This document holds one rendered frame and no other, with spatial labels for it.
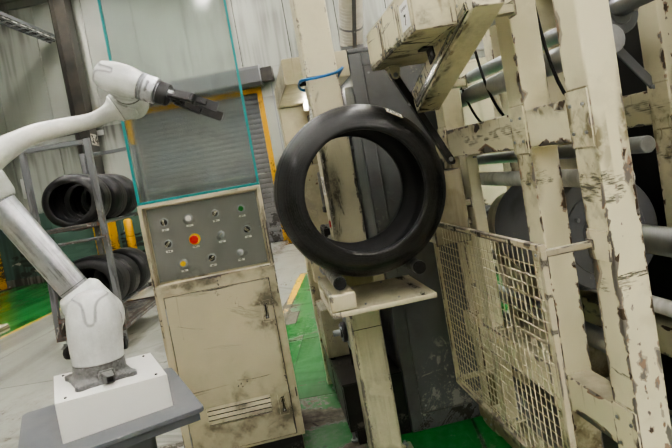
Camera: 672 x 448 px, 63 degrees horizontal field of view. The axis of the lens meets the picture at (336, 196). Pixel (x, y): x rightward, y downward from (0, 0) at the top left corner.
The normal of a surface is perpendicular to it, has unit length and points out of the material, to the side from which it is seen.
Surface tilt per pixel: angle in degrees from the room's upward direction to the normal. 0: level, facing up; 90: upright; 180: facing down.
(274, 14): 90
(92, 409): 90
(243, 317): 90
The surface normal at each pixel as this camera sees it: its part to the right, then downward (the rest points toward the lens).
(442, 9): 0.14, 0.03
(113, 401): 0.47, -0.04
